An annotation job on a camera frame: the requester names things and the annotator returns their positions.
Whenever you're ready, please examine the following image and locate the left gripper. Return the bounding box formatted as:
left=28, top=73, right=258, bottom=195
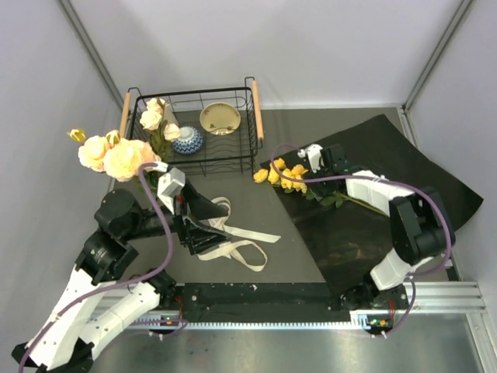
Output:
left=122, top=178, right=233, bottom=253

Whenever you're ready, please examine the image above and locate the white printed ribbon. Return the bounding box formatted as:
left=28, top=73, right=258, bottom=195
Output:
left=196, top=197, right=281, bottom=272

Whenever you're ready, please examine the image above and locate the yellow rose bunch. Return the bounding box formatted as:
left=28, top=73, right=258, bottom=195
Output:
left=252, top=158, right=387, bottom=216

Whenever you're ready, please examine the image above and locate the black wrapping paper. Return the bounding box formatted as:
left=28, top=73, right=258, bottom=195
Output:
left=259, top=113, right=485, bottom=300

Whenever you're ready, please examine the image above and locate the pale pink rose spray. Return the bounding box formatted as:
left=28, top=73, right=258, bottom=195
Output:
left=139, top=97, right=181, bottom=162

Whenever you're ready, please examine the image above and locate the pink peony stem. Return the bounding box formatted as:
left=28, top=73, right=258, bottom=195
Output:
left=100, top=131, right=161, bottom=183

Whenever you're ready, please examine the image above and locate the large peach peony stem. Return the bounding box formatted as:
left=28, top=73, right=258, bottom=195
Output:
left=67, top=128, right=110, bottom=173

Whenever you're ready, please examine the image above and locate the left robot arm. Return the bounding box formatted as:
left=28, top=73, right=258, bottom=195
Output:
left=12, top=179, right=231, bottom=372

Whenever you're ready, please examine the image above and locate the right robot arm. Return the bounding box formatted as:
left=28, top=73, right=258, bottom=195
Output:
left=299, top=144, right=455, bottom=310

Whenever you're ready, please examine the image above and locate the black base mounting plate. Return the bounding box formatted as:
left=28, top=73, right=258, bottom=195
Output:
left=176, top=283, right=349, bottom=322

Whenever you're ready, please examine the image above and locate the blue white patterned bowl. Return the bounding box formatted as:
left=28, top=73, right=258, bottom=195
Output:
left=172, top=127, right=203, bottom=155

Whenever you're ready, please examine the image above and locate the cream floral plate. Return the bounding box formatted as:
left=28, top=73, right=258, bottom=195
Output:
left=200, top=102, right=242, bottom=135

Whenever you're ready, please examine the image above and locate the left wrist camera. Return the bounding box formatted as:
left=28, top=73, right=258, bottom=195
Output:
left=157, top=167, right=186, bottom=214

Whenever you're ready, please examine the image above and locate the black wire dish rack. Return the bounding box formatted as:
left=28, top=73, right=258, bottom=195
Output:
left=125, top=76, right=264, bottom=176

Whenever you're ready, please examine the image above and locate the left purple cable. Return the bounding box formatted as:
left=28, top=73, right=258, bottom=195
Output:
left=17, top=162, right=189, bottom=372

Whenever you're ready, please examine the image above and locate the purple cable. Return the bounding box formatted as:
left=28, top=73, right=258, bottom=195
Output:
left=17, top=162, right=189, bottom=372
left=269, top=144, right=455, bottom=337

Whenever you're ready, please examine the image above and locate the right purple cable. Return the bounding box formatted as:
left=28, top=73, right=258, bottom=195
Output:
left=269, top=144, right=455, bottom=337

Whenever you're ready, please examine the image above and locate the grey slotted cable duct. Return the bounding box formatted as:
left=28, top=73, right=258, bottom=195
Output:
left=127, top=312, right=394, bottom=332

